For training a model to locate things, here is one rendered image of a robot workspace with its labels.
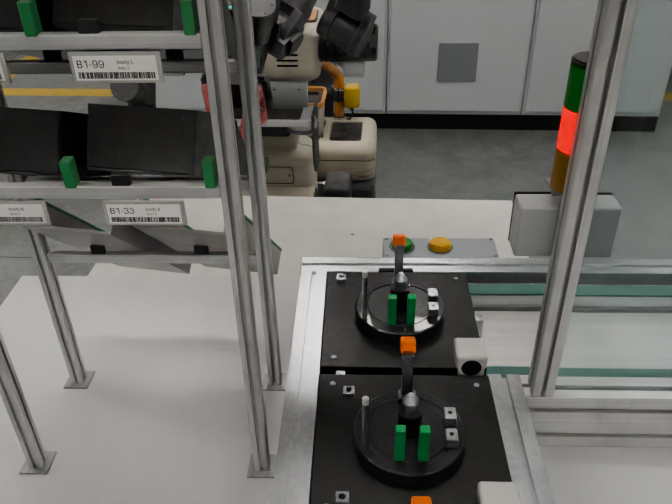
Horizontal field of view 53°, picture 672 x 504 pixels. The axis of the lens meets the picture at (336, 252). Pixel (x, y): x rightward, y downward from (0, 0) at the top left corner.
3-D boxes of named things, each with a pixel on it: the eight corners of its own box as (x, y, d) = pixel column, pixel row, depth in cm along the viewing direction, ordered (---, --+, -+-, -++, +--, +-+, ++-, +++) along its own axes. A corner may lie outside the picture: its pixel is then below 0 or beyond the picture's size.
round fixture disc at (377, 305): (355, 288, 114) (355, 279, 113) (439, 289, 113) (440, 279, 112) (354, 343, 102) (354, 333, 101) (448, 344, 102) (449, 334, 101)
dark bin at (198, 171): (186, 166, 105) (188, 117, 104) (268, 173, 102) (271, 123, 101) (86, 169, 77) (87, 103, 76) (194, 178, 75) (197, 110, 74)
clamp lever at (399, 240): (392, 279, 111) (392, 233, 110) (404, 279, 111) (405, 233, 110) (393, 284, 108) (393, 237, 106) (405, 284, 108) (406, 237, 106)
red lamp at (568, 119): (551, 139, 81) (558, 99, 78) (594, 139, 81) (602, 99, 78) (562, 157, 77) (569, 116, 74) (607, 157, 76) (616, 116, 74)
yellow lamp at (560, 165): (545, 177, 83) (551, 140, 81) (586, 177, 83) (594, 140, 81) (555, 196, 79) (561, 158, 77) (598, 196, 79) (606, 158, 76)
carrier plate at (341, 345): (327, 280, 119) (327, 270, 118) (464, 281, 118) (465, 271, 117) (320, 376, 99) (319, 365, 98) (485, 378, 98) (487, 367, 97)
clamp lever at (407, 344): (399, 390, 90) (399, 335, 89) (414, 390, 90) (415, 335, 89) (400, 401, 87) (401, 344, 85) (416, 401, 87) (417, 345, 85)
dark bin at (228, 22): (171, 63, 96) (173, 9, 95) (260, 68, 94) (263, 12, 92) (52, 26, 69) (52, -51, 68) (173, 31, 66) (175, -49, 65)
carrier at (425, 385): (319, 383, 98) (316, 315, 91) (487, 385, 97) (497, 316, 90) (308, 533, 78) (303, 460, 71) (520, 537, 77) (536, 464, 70)
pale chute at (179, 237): (204, 266, 117) (209, 241, 118) (278, 274, 115) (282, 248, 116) (131, 226, 90) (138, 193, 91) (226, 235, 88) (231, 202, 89)
